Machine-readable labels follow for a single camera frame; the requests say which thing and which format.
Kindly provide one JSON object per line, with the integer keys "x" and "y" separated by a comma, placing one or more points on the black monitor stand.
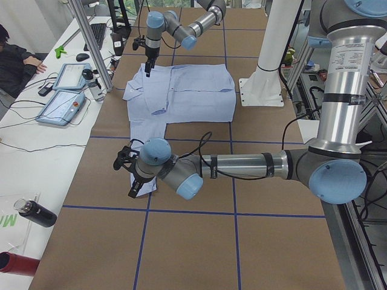
{"x": 120, "y": 24}

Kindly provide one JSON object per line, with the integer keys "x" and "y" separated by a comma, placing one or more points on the grey aluminium frame post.
{"x": 87, "y": 33}

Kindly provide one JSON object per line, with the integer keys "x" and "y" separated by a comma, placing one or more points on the person in dark jacket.
{"x": 18, "y": 66}

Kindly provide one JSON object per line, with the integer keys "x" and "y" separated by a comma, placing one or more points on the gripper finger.
{"x": 135, "y": 188}
{"x": 152, "y": 64}
{"x": 142, "y": 188}
{"x": 148, "y": 68}

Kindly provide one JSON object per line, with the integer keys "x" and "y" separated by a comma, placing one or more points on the lower blue teach pendant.
{"x": 61, "y": 108}

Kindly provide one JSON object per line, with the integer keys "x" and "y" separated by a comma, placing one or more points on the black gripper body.
{"x": 139, "y": 179}
{"x": 150, "y": 53}

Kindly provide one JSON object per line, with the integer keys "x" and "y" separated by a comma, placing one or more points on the black computer mouse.
{"x": 82, "y": 57}

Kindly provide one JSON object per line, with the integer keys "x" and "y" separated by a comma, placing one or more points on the clear water bottle black cap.
{"x": 93, "y": 85}

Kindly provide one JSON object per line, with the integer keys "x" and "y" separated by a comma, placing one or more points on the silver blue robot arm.
{"x": 157, "y": 23}
{"x": 329, "y": 165}

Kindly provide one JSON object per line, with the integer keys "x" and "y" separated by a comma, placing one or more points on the black computer keyboard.
{"x": 99, "y": 31}

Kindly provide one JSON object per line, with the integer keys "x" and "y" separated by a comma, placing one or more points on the green plastic toy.
{"x": 60, "y": 50}

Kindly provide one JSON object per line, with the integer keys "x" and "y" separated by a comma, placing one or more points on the black thermos bottle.
{"x": 34, "y": 212}

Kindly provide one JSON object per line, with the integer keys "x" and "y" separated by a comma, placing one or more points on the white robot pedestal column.
{"x": 263, "y": 87}

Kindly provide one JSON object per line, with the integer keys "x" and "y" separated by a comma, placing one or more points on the dark tumbler with label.
{"x": 117, "y": 42}

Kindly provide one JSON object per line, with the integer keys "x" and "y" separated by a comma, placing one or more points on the brown table cover mat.
{"x": 267, "y": 234}

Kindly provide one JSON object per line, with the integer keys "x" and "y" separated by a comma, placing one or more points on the blue teach pendant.
{"x": 70, "y": 76}
{"x": 61, "y": 108}

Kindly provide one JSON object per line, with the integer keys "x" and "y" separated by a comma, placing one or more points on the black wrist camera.
{"x": 124, "y": 157}
{"x": 139, "y": 42}

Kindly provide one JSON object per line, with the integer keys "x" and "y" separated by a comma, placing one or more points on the blue striped button shirt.
{"x": 178, "y": 94}

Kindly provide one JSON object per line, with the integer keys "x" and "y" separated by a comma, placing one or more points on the red cylinder bottle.
{"x": 20, "y": 265}

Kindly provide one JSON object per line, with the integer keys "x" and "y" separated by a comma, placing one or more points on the black mobile phone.
{"x": 46, "y": 89}

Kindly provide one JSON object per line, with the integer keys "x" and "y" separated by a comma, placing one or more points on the upper blue teach pendant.
{"x": 70, "y": 76}

